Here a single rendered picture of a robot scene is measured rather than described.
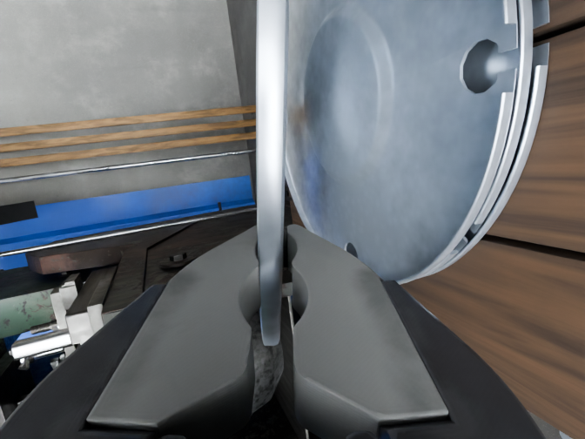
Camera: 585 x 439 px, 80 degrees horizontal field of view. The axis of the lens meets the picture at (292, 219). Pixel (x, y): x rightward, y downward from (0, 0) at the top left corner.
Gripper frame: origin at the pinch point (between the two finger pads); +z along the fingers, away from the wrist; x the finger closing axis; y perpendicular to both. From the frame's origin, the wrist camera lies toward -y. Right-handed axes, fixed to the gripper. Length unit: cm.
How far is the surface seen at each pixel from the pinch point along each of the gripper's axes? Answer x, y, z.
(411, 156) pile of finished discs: 7.9, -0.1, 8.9
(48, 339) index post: -42, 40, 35
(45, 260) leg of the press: -65, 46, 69
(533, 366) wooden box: 13.0, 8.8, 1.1
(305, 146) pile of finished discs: 2.3, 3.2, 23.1
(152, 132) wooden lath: -59, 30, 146
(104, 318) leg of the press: -25.7, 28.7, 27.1
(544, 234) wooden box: 12.4, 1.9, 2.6
